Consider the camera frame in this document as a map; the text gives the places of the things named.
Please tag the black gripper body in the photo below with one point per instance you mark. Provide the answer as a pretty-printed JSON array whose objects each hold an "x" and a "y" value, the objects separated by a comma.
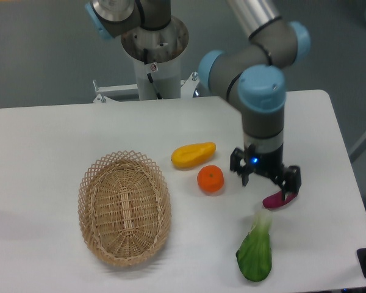
[{"x": 267, "y": 164}]

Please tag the green leafy vegetable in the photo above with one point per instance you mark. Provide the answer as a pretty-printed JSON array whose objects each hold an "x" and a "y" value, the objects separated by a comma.
[{"x": 254, "y": 256}]

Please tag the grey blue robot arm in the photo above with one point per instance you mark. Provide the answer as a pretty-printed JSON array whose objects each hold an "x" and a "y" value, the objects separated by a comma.
[{"x": 251, "y": 80}]

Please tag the purple sweet potato toy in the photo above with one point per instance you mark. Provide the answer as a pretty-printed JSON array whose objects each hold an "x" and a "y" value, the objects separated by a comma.
[{"x": 277, "y": 201}]

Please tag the orange tangerine toy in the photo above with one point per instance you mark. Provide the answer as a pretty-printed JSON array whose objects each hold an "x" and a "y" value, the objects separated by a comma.
[{"x": 210, "y": 179}]

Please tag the yellow papaya toy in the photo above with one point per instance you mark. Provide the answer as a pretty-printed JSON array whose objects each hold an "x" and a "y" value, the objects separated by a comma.
[{"x": 189, "y": 156}]

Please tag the woven wicker basket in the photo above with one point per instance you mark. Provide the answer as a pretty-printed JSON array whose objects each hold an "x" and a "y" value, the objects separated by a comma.
[{"x": 124, "y": 208}]

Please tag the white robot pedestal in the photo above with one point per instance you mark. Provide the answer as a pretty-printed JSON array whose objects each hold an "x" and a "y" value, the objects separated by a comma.
[{"x": 156, "y": 57}]

